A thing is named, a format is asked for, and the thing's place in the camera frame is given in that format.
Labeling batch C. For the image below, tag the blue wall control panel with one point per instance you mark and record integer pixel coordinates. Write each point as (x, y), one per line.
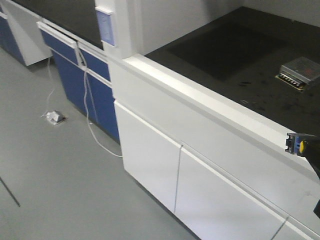
(106, 25)

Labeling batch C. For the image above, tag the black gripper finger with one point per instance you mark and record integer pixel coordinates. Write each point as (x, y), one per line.
(310, 149)

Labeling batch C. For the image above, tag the blue lab cabinet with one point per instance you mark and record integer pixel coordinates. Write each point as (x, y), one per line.
(67, 32)

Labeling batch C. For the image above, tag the yellow mushroom push button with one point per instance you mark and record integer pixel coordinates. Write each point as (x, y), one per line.
(293, 142)

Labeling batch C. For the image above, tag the left metal mesh power supply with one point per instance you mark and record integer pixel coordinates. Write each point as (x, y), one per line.
(300, 73)

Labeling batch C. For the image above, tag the white fume hood cabinet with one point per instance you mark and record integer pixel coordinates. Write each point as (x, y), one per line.
(202, 119)

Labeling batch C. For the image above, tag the floor outlet box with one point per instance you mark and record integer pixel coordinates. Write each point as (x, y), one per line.
(54, 117)

